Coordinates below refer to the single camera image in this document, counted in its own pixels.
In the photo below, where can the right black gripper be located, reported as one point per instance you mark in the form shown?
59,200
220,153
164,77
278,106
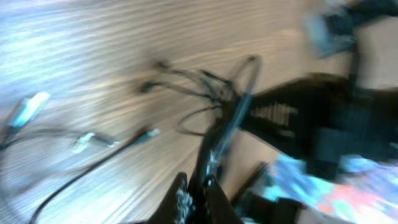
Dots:
324,117

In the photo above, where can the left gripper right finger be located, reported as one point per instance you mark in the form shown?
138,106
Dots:
217,208

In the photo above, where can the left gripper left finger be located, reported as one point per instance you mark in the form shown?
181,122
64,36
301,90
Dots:
176,205

